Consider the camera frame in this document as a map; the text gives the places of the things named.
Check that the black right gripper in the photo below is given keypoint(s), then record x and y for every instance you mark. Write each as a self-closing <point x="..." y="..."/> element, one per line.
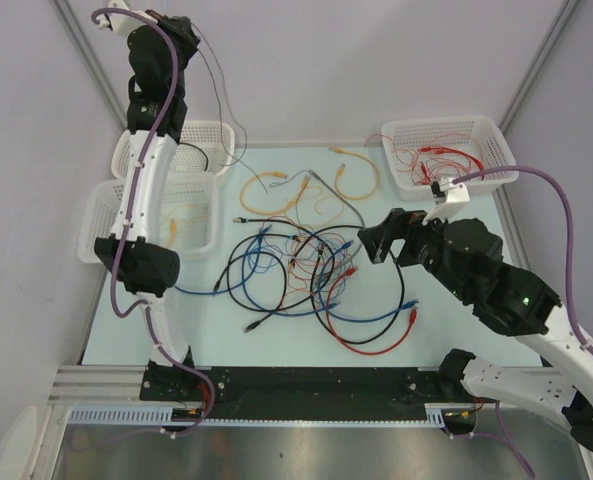
<point x="399" y="224"/>

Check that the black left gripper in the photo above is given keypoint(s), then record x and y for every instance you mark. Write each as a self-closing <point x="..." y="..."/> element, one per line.
<point x="178" y="29"/>

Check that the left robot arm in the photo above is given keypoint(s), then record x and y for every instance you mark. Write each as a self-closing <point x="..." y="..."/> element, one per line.
<point x="144" y="273"/>

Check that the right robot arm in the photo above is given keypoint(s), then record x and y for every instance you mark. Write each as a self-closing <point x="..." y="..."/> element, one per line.
<point x="465" y="258"/>

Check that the white basket right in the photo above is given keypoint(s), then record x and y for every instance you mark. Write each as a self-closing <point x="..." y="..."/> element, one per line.
<point x="423" y="150"/>

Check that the white basket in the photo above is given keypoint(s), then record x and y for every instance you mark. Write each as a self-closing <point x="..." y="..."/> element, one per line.
<point x="423" y="150"/>
<point x="205" y="146"/>

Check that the white basket back left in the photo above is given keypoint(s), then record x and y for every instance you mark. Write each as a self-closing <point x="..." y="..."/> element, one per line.
<point x="205" y="146"/>

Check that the translucent basket front left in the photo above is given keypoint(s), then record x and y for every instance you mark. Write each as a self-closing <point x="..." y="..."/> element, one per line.
<point x="188" y="222"/>

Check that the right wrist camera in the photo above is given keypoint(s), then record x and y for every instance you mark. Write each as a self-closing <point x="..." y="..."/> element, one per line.
<point x="450" y="198"/>

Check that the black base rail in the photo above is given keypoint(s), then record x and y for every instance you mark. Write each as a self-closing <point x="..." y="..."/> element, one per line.
<point x="352" y="395"/>

